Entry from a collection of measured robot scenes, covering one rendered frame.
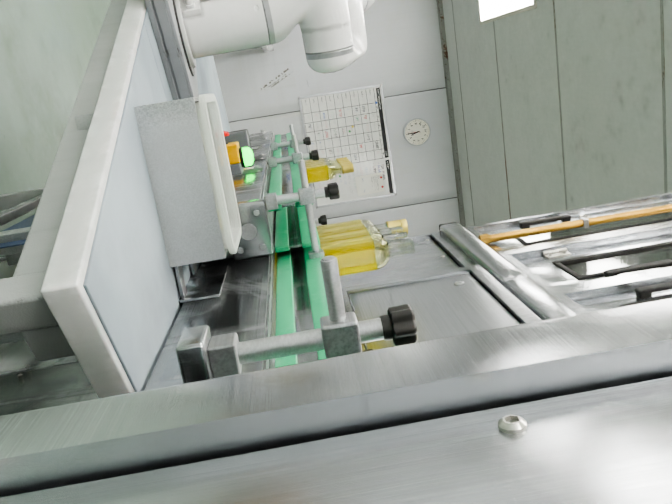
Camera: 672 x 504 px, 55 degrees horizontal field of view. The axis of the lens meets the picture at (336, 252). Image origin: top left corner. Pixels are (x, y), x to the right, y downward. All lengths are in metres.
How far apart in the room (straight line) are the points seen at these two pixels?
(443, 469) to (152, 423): 0.10
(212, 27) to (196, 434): 1.07
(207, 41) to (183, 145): 0.40
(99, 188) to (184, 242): 0.25
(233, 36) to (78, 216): 0.67
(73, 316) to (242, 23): 0.77
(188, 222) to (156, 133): 0.12
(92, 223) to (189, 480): 0.45
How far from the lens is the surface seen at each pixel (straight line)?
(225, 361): 0.47
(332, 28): 1.28
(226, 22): 1.26
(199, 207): 0.91
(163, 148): 0.90
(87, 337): 0.63
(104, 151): 0.76
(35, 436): 0.26
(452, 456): 0.21
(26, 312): 0.68
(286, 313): 0.87
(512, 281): 1.41
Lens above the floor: 0.94
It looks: 2 degrees up
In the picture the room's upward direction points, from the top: 80 degrees clockwise
